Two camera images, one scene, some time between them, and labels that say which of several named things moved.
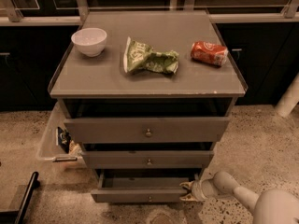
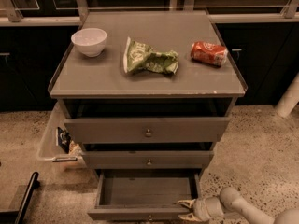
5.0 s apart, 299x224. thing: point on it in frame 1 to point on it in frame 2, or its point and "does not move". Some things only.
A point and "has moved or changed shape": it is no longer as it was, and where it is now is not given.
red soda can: (214, 54) does not move
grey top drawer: (148, 130) does not move
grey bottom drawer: (142, 186) has moved or changed shape
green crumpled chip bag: (139, 56) does not move
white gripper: (196, 190) to (202, 208)
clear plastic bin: (57, 147) does not move
